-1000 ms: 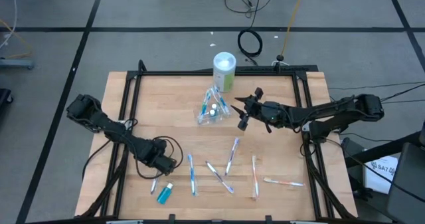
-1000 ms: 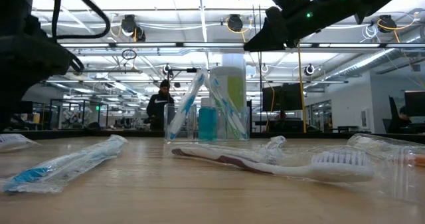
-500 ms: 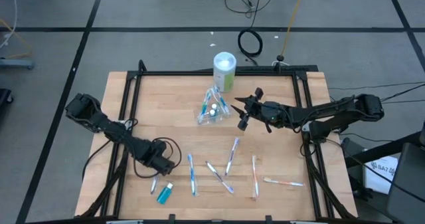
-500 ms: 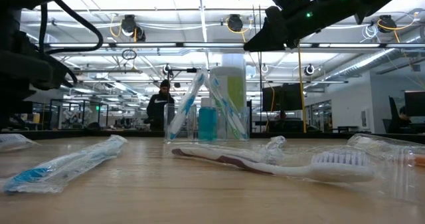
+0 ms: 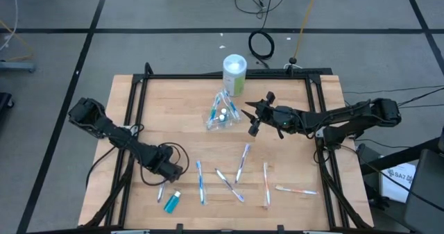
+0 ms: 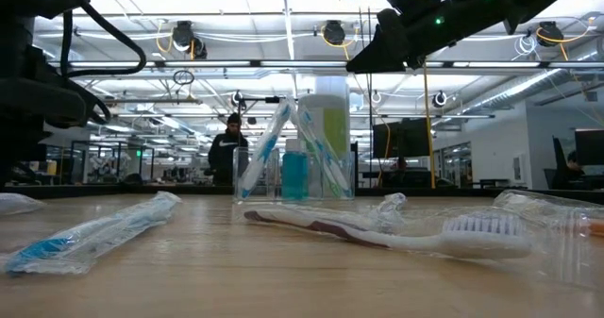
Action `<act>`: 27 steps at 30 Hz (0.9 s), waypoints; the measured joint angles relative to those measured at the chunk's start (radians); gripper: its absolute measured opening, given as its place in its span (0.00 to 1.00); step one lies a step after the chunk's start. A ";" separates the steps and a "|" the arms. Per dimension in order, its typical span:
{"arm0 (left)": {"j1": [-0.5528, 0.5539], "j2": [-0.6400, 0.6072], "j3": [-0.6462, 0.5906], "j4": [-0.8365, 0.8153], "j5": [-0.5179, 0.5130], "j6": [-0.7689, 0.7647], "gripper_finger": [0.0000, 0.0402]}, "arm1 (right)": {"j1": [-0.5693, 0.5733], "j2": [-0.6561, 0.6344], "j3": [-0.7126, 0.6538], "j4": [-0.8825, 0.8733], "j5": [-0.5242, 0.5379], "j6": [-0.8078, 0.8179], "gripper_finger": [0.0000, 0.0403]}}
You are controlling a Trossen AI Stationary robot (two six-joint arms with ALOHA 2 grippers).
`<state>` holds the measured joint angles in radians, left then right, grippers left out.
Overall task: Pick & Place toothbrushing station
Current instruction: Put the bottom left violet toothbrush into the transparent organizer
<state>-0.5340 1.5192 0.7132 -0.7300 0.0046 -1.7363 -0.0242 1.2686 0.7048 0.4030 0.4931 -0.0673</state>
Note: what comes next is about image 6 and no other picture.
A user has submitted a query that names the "small blue mouthwash bottle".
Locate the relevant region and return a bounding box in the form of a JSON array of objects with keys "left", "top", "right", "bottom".
[{"left": 281, "top": 138, "right": 310, "bottom": 201}]

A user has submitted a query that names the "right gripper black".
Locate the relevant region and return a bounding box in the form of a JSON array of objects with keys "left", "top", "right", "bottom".
[{"left": 345, "top": 0, "right": 510, "bottom": 75}]

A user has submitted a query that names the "white green wipes canister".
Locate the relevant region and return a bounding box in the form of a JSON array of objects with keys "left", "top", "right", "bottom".
[{"left": 297, "top": 75, "right": 351, "bottom": 168}]

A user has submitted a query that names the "black office chair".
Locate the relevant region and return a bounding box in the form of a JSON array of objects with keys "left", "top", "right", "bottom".
[{"left": 542, "top": 136, "right": 567, "bottom": 191}]

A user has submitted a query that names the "red orange toothbrush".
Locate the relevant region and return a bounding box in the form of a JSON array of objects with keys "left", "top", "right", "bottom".
[{"left": 490, "top": 189, "right": 604, "bottom": 293}]

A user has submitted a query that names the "violet blue toothbrush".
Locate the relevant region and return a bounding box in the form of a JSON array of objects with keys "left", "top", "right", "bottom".
[
  {"left": 329, "top": 192, "right": 408, "bottom": 237},
  {"left": 0, "top": 192, "right": 47, "bottom": 217}
]

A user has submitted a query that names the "green toothbrush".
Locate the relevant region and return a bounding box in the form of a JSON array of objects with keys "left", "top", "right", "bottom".
[{"left": 304, "top": 138, "right": 344, "bottom": 199}]

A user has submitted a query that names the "clear acrylic organizer box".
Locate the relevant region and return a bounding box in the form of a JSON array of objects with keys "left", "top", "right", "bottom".
[{"left": 232, "top": 146, "right": 356, "bottom": 202}]

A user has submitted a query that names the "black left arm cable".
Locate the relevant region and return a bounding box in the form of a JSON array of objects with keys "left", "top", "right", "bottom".
[{"left": 59, "top": 1, "right": 148, "bottom": 79}]

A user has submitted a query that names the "dark purple toothbrush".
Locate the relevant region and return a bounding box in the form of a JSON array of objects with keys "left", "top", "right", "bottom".
[{"left": 243, "top": 208, "right": 533, "bottom": 261}]

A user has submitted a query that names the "black monitor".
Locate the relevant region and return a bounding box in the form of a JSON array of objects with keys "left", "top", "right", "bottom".
[
  {"left": 371, "top": 118, "right": 431, "bottom": 159},
  {"left": 574, "top": 127, "right": 604, "bottom": 167}
]

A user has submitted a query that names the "yellow hanging cable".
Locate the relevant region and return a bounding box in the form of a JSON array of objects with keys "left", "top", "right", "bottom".
[{"left": 421, "top": 62, "right": 438, "bottom": 191}]

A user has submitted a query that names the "person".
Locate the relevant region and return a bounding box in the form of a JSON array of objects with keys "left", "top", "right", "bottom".
[
  {"left": 207, "top": 112, "right": 250, "bottom": 187},
  {"left": 563, "top": 150, "right": 589, "bottom": 190}
]

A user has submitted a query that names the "black metal table frame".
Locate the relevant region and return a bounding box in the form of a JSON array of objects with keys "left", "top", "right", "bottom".
[{"left": 0, "top": 184, "right": 604, "bottom": 205}]

